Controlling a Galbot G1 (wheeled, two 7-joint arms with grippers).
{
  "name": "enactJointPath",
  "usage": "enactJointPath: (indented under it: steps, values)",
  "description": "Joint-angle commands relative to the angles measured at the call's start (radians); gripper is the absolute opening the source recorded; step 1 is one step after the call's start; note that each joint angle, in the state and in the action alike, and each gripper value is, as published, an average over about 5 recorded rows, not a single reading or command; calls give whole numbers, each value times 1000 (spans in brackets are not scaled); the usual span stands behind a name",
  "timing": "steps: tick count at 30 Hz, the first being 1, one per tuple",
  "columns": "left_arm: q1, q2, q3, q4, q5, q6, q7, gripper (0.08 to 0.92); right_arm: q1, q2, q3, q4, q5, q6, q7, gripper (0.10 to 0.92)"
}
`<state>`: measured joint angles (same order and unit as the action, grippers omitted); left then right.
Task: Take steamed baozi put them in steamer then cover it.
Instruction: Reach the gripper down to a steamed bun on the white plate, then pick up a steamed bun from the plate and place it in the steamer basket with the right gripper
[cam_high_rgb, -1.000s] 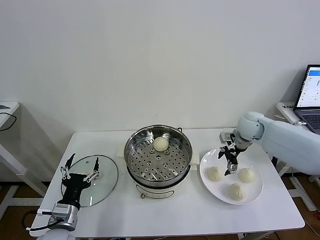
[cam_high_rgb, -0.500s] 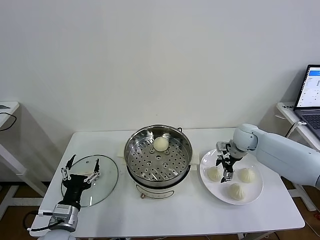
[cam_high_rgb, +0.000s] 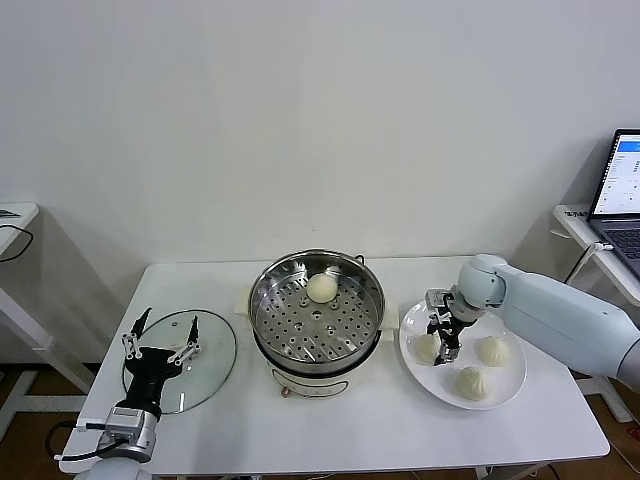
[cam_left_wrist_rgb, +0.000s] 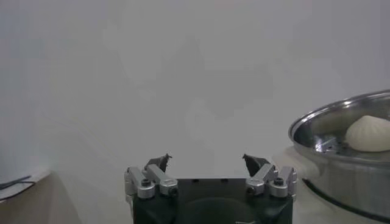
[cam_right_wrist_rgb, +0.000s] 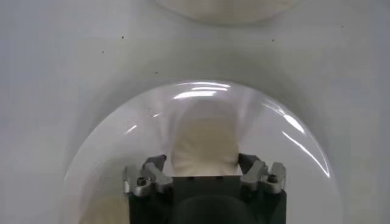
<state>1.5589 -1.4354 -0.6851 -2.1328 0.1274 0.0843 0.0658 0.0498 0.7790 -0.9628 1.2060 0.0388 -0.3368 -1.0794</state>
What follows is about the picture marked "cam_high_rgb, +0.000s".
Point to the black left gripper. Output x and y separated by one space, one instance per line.
150 367

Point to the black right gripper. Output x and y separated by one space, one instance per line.
450 332

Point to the white steamed baozi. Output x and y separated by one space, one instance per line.
473 382
424 349
492 350
321 289

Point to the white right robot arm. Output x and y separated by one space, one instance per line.
550 310

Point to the stainless steel steamer basket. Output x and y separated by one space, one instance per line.
320 330

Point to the round glass pot lid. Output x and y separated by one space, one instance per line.
210 360

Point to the large white round plate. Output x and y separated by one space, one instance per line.
505 320

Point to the white laptop stand table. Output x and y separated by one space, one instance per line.
575 220

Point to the white side table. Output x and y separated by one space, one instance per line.
22 215

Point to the dark flat device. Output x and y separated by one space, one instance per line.
7 212

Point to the open laptop with lit screen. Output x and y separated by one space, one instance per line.
620 170

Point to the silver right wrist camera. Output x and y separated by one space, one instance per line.
434 299

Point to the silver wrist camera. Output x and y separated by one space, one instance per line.
124 421
434 299

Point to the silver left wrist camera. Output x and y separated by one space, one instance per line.
124 421

